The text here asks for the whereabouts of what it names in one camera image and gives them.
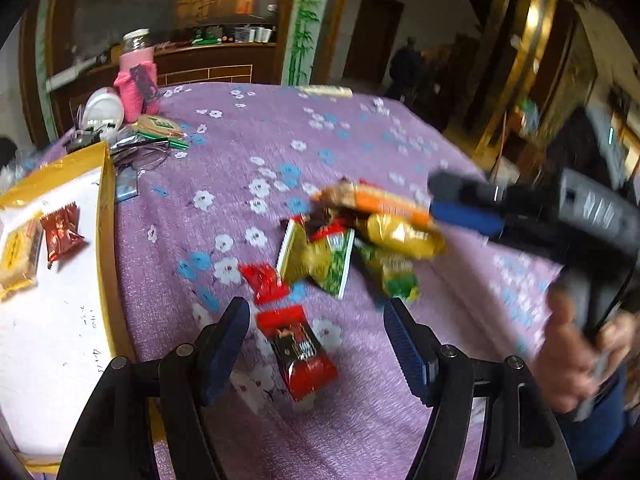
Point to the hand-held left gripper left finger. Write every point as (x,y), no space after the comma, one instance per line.
(225,355)

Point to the green wrapped biscuit pack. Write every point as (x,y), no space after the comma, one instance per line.
(157,126)

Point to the small blue packet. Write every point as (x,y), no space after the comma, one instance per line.
(126,187)

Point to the white round lid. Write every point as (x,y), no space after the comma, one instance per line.
(102,110)

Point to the wooden counter cabinet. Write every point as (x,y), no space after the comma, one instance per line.
(210,62)

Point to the green white snack packet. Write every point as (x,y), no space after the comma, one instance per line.
(336,265)

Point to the golden wooden furniture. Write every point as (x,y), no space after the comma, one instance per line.
(530,35)

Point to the bamboo painted pillar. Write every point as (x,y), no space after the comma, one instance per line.
(44,60)
(300,35)

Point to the person's right hand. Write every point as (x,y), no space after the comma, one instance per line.
(565,360)

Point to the yellow cardboard box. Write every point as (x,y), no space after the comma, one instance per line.
(107,240)

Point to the cream tube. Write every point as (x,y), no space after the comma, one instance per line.
(325,91)

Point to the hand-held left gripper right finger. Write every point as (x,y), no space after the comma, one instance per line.
(407,355)

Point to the red black candy packet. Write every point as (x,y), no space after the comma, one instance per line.
(297,355)

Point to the purple floral tablecloth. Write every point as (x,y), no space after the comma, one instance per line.
(300,125)

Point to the pink sleeved glass jar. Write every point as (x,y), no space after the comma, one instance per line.
(132,85)

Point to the wooden door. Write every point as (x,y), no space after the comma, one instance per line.
(372,35)

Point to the maroon snack packet gold circle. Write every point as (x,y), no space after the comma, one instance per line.
(326,216)

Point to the glass partition window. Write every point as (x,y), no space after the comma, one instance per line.
(150,0)

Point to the yellow cracker packet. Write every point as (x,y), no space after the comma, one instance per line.
(20,255)

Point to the clear plastic bag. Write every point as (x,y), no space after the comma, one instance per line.
(12,170)

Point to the white long box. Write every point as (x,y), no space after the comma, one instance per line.
(70,76)

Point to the green tray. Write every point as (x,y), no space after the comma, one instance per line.
(207,40)

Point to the orange edged cracker packet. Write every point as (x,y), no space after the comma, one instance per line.
(385,202)

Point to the green yellow snack packet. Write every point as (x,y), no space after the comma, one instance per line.
(395,277)

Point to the person's right forearm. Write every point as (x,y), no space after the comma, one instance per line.
(595,440)

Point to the eyeglasses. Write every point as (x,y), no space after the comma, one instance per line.
(145,146)

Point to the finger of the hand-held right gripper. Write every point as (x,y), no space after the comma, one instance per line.
(465,187)
(465,216)

